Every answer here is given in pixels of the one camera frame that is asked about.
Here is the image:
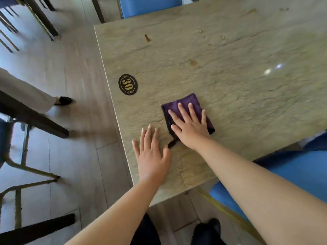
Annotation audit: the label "person's left hand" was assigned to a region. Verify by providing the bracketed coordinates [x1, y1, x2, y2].
[132, 124, 172, 187]

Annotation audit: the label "person's right hand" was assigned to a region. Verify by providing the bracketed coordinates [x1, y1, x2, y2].
[168, 102, 211, 151]

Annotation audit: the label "purple cleaning cloth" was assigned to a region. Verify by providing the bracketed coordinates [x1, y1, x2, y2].
[161, 93, 215, 149]

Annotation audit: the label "person's left forearm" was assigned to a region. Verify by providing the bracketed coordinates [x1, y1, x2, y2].
[65, 176, 160, 245]

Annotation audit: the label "person's right forearm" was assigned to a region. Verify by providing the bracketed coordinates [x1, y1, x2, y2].
[195, 136, 327, 245]

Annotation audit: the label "black oval table plaque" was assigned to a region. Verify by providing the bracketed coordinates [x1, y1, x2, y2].
[118, 73, 138, 96]

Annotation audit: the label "person's black trouser leg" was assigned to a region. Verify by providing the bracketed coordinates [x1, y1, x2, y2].
[130, 213, 162, 245]
[190, 222, 227, 245]

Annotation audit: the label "person's black shoe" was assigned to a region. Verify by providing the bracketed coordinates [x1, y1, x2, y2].
[207, 218, 222, 234]
[54, 96, 73, 107]

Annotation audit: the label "dark wooden table leg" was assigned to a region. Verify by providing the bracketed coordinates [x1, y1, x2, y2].
[22, 0, 59, 38]
[90, 0, 106, 24]

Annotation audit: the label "dark metal chair legs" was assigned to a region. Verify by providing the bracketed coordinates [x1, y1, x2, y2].
[0, 0, 20, 53]

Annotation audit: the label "blue chair with gold frame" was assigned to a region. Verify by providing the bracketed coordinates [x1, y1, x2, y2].
[0, 118, 61, 182]
[116, 0, 183, 20]
[196, 131, 327, 245]

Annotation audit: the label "gold metal chair frame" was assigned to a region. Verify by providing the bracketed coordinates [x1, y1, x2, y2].
[0, 179, 59, 230]

